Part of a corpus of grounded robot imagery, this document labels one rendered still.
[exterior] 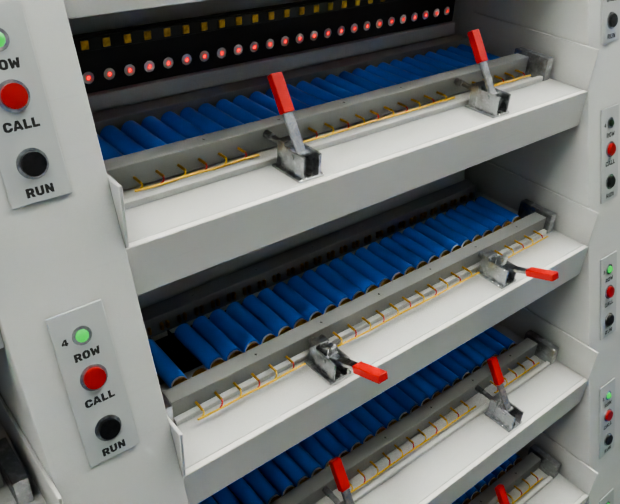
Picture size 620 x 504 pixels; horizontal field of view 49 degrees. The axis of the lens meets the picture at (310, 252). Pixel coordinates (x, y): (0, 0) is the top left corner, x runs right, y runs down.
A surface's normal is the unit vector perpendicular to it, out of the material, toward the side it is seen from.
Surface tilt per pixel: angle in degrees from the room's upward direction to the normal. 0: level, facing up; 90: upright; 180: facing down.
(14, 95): 90
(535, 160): 90
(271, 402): 17
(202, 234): 107
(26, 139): 90
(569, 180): 90
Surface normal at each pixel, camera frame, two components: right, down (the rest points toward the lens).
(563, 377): 0.05, -0.83
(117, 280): 0.62, 0.18
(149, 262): 0.63, 0.45
